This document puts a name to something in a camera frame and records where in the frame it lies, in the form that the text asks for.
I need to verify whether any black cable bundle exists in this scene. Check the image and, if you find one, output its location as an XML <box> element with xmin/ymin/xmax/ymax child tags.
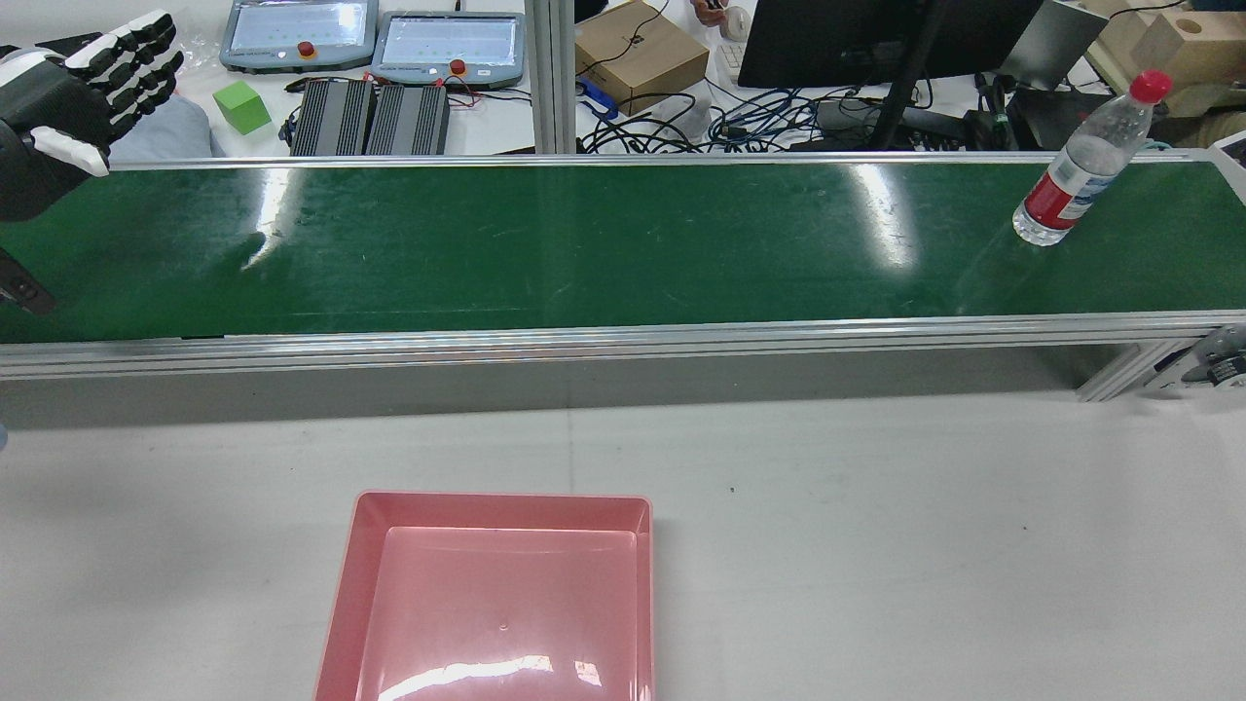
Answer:
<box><xmin>579</xmin><ymin>90</ymin><xmax>723</xmax><ymax>155</ymax></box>

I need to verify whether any green cube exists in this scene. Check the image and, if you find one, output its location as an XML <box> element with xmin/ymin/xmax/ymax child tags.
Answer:
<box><xmin>212</xmin><ymin>81</ymin><xmax>273</xmax><ymax>135</ymax></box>

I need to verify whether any pink plastic basket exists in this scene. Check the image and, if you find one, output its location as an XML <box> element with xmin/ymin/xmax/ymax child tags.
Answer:
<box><xmin>313</xmin><ymin>491</ymin><xmax>655</xmax><ymax>701</ymax></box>

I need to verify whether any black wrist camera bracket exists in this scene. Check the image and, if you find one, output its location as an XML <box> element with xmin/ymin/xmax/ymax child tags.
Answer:
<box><xmin>0</xmin><ymin>248</ymin><xmax>55</xmax><ymax>314</ymax></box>

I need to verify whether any blue network cable bundle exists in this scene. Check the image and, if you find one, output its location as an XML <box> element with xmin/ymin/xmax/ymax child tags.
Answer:
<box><xmin>709</xmin><ymin>88</ymin><xmax>850</xmax><ymax>152</ymax></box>

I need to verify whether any grey robot teach pendant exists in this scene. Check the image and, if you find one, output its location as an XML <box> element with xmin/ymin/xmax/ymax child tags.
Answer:
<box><xmin>370</xmin><ymin>12</ymin><xmax>527</xmax><ymax>91</ymax></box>
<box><xmin>219</xmin><ymin>0</ymin><xmax>379</xmax><ymax>74</ymax></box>

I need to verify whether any black finned controller box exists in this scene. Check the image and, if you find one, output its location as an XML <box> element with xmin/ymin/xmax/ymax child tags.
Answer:
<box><xmin>289</xmin><ymin>80</ymin><xmax>377</xmax><ymax>157</ymax></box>
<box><xmin>365</xmin><ymin>84</ymin><xmax>452</xmax><ymax>157</ymax></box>

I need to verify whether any grey conveyor motor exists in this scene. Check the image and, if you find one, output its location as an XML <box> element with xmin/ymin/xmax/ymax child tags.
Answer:
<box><xmin>1154</xmin><ymin>326</ymin><xmax>1246</xmax><ymax>392</ymax></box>

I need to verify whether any wooden block with hole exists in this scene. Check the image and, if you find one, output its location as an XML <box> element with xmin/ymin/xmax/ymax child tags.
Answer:
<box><xmin>1129</xmin><ymin>10</ymin><xmax>1246</xmax><ymax>118</ymax></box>

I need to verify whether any black computer monitor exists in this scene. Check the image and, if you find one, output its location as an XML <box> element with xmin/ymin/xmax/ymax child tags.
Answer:
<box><xmin>737</xmin><ymin>0</ymin><xmax>1047</xmax><ymax>152</ymax></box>

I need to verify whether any brown cardboard box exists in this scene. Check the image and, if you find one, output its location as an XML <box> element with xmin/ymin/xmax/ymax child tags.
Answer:
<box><xmin>575</xmin><ymin>0</ymin><xmax>711</xmax><ymax>116</ymax></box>

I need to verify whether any aluminium profile post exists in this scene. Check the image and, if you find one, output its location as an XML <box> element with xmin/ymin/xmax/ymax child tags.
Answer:
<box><xmin>526</xmin><ymin>0</ymin><xmax>577</xmax><ymax>155</ymax></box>

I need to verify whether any grey metal panel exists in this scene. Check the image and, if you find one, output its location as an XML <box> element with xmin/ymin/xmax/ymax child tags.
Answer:
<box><xmin>998</xmin><ymin>0</ymin><xmax>1111</xmax><ymax>93</ymax></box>

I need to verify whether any green belt conveyor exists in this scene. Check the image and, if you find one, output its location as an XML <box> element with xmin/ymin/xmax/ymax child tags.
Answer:
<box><xmin>0</xmin><ymin>151</ymin><xmax>1246</xmax><ymax>402</ymax></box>

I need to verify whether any blue handled tool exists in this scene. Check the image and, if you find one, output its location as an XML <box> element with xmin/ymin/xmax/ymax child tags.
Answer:
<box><xmin>576</xmin><ymin>78</ymin><xmax>620</xmax><ymax>123</ymax></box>

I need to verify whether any clear water bottle red cap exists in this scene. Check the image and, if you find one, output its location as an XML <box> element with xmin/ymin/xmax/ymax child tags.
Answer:
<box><xmin>1012</xmin><ymin>70</ymin><xmax>1173</xmax><ymax>247</ymax></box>

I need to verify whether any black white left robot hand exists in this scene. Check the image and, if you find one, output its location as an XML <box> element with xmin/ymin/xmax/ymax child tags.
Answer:
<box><xmin>0</xmin><ymin>10</ymin><xmax>186</xmax><ymax>223</ymax></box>

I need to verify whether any blue grey cloth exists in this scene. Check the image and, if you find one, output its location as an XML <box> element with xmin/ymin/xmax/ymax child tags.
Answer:
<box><xmin>102</xmin><ymin>95</ymin><xmax>227</xmax><ymax>162</ymax></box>

